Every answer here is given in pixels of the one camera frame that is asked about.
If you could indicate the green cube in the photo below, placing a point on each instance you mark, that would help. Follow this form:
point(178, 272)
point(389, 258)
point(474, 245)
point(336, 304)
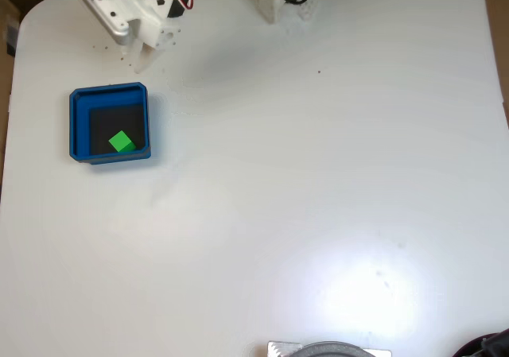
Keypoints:
point(120, 140)

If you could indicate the blue square box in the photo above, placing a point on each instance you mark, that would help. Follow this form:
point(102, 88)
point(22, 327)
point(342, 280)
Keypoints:
point(79, 126)

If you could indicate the silver foil sheet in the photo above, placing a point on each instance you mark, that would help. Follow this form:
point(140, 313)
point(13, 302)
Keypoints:
point(280, 350)

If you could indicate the gray round disc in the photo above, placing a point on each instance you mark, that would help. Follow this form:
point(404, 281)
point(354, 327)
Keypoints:
point(334, 351)

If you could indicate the black round object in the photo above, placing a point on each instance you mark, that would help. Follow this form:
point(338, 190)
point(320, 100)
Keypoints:
point(489, 347)

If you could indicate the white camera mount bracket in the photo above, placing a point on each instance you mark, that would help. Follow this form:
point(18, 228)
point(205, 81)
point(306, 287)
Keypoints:
point(119, 7)

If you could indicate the silver camera box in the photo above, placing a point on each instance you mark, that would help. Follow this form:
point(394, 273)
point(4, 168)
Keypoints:
point(95, 9)

